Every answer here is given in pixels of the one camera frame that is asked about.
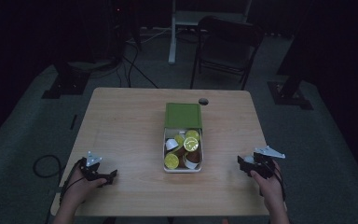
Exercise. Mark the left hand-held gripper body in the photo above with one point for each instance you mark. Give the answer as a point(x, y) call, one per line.
point(90, 169)

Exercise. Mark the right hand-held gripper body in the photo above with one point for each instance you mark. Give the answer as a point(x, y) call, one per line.
point(262, 163)

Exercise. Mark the green box with lid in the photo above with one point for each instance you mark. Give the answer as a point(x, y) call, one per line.
point(166, 155)

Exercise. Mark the green box lid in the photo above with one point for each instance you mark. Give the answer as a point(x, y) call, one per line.
point(183, 115)

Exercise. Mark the person's left hand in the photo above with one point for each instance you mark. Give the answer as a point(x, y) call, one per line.
point(79, 189)

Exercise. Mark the person's right hand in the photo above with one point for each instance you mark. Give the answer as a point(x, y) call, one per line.
point(270, 191)

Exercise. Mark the small black stick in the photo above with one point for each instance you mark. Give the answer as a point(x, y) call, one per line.
point(73, 122)

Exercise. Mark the pile of coffee capsules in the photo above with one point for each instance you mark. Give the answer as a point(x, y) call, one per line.
point(183, 151)

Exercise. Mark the black stand base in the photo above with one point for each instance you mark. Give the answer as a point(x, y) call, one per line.
point(289, 96)
point(65, 85)

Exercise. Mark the black folding chair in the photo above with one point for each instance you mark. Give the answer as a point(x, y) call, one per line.
point(227, 46)

